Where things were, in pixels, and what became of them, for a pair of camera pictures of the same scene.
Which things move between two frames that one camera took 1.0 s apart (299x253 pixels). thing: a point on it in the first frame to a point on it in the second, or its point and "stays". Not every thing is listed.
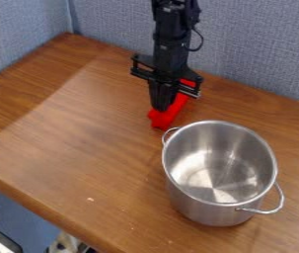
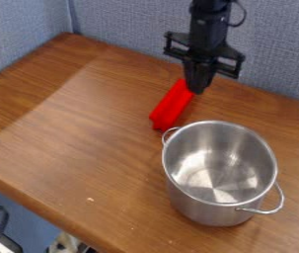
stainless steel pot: x=220 y=166 stays
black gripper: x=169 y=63 to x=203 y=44
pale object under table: x=66 y=244 stays
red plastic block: x=163 y=119 stays
